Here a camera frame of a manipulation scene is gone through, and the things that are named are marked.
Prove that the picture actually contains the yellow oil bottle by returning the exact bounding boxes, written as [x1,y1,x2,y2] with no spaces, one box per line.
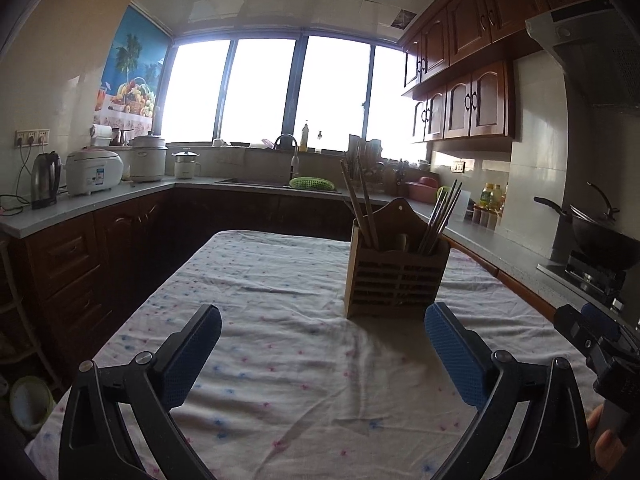
[478,183,495,208]

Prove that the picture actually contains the dish drying rack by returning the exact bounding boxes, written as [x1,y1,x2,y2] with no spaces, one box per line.
[346,136,398,196]

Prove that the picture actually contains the floral white tablecloth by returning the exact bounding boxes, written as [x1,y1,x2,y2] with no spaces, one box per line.
[24,228,606,480]

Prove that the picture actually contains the pink basin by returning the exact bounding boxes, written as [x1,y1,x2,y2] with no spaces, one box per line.
[406,176,440,205]

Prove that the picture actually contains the white jug green handle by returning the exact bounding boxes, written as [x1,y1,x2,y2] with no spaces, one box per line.
[435,186,471,220]

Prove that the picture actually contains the small white electric pot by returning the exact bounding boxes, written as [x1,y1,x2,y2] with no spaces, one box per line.
[171,150,200,180]

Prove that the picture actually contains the black wok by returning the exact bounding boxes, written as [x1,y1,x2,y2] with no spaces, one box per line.
[533,182,639,271]

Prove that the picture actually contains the spice jar set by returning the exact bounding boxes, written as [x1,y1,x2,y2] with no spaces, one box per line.
[472,205,501,231]

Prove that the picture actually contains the upper wooden wall cabinets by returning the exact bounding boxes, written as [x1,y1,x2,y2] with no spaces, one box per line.
[399,0,585,153]

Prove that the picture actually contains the gas stove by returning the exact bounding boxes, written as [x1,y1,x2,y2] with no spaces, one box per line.
[537,250,639,324]

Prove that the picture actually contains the light wooden chopstick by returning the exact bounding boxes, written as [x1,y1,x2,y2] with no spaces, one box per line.
[356,155,380,250]

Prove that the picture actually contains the tropical fruit poster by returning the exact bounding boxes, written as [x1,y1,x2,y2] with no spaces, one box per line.
[93,6,171,141]

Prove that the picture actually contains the steel electric kettle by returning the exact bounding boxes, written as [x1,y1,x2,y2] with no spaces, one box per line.
[30,151,62,209]

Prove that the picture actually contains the tall white cooker pot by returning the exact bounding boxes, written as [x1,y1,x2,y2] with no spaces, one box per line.
[130,132,167,182]

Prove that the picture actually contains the person's right hand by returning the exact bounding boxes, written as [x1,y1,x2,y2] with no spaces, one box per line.
[587,404,626,474]

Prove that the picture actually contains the range hood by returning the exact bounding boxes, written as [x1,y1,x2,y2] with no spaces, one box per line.
[525,0,639,110]

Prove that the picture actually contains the yellow dish soap bottle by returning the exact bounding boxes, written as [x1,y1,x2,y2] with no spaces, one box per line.
[299,121,310,153]

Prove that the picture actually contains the paper towel roll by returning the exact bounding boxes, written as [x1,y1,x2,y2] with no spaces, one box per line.
[90,124,113,148]

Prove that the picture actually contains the chrome sink faucet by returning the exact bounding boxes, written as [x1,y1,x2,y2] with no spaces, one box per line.
[273,133,299,181]

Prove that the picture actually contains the lower wooden counter cabinets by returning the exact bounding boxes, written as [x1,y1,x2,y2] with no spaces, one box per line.
[1,184,354,391]

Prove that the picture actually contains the white rice cooker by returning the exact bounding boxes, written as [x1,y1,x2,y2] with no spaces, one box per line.
[65,146,124,196]

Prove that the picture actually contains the wall power socket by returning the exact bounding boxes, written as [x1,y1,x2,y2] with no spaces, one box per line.
[14,129,50,148]

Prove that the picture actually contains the green colander basket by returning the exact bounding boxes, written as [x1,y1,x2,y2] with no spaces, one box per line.
[288,177,336,191]

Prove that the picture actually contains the wooden utensil holder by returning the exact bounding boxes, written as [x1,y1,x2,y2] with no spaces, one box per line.
[344,197,450,320]

